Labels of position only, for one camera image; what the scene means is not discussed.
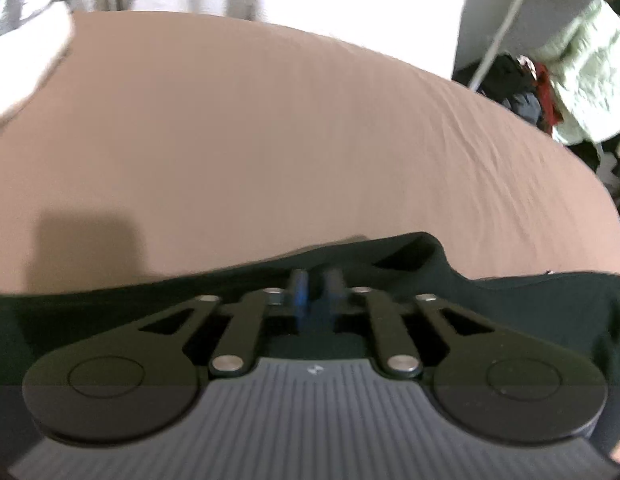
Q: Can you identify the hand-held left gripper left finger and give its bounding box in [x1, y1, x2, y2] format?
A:
[132, 269, 311, 377]

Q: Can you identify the dark clothes pile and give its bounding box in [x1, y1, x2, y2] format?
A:
[452, 52, 555, 133]

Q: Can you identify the grey panel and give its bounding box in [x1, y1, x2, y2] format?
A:
[452, 0, 620, 83]

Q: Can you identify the light green garment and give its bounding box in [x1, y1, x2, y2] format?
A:
[532, 0, 620, 146]

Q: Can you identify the black fleece hoodie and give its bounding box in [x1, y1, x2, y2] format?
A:
[0, 231, 620, 461]

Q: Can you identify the white cable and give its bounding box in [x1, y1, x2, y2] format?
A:
[470, 0, 538, 93]

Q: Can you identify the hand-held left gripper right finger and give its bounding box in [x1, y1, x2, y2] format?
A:
[321, 269, 496, 380]

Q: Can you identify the red garment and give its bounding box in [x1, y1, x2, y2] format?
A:
[532, 60, 565, 128]

